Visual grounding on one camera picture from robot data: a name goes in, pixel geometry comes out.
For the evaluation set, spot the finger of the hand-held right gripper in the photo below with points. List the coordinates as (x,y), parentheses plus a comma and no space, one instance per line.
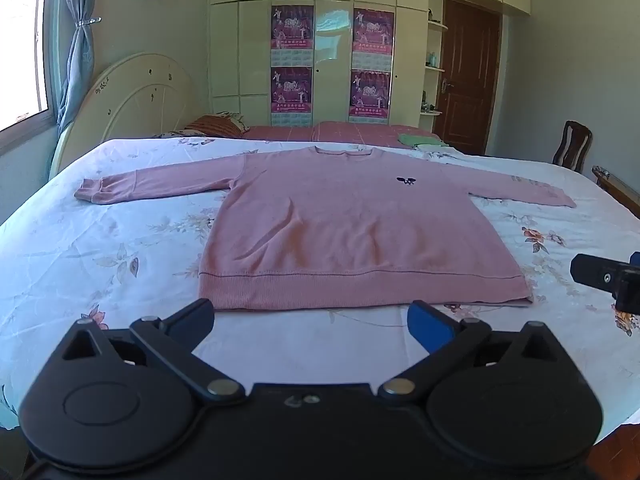
(597,272)

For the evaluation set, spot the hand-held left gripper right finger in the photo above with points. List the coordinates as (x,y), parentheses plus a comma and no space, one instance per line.
(429,322)

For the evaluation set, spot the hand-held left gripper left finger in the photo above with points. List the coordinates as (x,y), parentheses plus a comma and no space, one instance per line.
(192,319)

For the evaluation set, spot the pink sweater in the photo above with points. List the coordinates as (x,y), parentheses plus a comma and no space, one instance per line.
(340,225)

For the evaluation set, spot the bed with floral sheet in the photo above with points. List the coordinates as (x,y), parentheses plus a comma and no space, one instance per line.
(100,245)

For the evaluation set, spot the dark wooden chair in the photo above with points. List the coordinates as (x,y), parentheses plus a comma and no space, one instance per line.
(572,147)

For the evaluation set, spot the folded green cloth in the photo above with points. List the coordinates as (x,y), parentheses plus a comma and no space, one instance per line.
(420,140)

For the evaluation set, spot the patterned red pillow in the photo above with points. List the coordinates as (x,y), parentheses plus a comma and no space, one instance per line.
(217,126)

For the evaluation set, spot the cream round headboard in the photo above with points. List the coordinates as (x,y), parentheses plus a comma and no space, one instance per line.
(140,100)

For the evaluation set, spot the brown wooden door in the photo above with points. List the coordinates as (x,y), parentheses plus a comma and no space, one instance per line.
(467,80)

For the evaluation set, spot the cream corner shelf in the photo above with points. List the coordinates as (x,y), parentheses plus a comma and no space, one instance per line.
(434,67)

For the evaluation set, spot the blue curtain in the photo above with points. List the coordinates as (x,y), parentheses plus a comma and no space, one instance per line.
(75,60)

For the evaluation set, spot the silver curtain tieback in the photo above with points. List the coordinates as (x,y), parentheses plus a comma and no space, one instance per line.
(87,22)

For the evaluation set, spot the window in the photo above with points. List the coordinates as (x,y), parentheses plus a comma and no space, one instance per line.
(20,40)

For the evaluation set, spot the purple wall poster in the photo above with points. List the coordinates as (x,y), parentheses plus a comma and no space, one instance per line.
(370,96)
(291,95)
(373,30)
(292,27)

